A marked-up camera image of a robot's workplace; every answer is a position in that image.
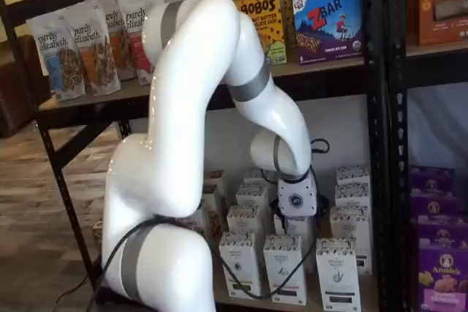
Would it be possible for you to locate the brown leather sofa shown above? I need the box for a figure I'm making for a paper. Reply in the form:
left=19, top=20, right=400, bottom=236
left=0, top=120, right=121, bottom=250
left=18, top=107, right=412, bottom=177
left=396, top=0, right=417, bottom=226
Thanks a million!
left=0, top=34, right=53, bottom=140

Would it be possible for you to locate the white box green strip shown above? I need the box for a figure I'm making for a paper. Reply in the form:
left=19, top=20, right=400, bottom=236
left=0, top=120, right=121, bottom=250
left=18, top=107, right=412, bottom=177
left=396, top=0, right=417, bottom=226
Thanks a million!
left=314, top=237, right=363, bottom=312
left=333, top=182, right=371, bottom=211
left=335, top=164, right=371, bottom=188
left=328, top=205, right=373, bottom=277

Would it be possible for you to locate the green oatmeal box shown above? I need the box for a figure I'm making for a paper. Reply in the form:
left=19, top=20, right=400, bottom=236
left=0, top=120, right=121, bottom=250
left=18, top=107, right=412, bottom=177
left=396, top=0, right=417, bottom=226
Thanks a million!
left=91, top=219, right=105, bottom=243

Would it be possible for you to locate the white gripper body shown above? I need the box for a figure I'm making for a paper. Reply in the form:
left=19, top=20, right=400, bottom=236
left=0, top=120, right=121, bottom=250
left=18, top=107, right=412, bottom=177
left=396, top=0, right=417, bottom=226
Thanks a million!
left=276, top=174, right=318, bottom=218

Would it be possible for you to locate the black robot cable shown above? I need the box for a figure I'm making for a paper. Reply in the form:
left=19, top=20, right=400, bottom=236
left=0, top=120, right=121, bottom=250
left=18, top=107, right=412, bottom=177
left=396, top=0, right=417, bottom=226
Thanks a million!
left=50, top=138, right=331, bottom=308

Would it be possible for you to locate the orange snack box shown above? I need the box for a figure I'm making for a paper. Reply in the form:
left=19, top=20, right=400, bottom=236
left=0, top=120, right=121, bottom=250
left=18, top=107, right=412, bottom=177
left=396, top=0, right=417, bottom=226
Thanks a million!
left=415, top=0, right=468, bottom=47

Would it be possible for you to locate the white box yellow strip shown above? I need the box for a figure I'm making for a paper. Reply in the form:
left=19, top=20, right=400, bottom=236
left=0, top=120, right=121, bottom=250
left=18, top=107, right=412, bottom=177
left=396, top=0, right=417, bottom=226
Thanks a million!
left=235, top=182, right=271, bottom=210
left=226, top=204, right=265, bottom=237
left=243, top=168, right=274, bottom=186
left=218, top=230, right=263, bottom=300

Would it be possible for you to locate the purely elizabeth orange granola bag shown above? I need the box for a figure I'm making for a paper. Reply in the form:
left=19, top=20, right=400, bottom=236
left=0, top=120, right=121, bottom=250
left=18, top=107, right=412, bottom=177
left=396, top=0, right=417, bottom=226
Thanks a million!
left=67, top=4, right=122, bottom=96

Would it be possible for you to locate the purple Annie's box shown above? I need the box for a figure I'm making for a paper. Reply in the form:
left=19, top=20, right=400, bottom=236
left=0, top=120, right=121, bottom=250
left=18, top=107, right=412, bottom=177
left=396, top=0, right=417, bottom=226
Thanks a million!
left=418, top=246, right=468, bottom=312
left=408, top=165, right=457, bottom=199
left=415, top=221, right=468, bottom=254
left=410, top=194, right=462, bottom=226

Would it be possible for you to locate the purely elizabeth red granola bag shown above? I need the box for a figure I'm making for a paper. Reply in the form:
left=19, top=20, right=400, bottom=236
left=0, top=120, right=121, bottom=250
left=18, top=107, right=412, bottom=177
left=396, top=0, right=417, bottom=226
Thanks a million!
left=116, top=0, right=166, bottom=86

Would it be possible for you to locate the purely elizabeth brown granola bag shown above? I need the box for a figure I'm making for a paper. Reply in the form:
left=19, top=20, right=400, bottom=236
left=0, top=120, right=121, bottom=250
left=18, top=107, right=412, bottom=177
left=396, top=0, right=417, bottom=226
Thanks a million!
left=97, top=0, right=137, bottom=82

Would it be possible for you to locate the blue Z Bar box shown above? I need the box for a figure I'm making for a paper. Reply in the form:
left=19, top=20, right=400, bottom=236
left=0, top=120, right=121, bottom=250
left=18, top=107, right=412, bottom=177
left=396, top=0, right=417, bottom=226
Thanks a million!
left=291, top=0, right=366, bottom=66

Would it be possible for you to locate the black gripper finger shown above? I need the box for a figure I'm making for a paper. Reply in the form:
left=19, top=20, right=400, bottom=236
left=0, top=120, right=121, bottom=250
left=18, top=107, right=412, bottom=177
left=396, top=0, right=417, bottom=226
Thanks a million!
left=314, top=194, right=331, bottom=229
left=270, top=197, right=290, bottom=235

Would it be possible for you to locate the purely elizabeth blue granola bag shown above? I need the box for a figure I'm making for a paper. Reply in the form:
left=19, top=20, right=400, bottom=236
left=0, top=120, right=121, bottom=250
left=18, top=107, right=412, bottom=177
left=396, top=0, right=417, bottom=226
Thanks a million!
left=25, top=8, right=88, bottom=104

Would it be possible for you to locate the black metal shelf unit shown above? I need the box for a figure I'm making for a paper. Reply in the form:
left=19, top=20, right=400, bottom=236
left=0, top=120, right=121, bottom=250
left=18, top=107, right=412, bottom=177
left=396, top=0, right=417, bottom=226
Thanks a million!
left=0, top=0, right=390, bottom=312
left=385, top=0, right=468, bottom=312

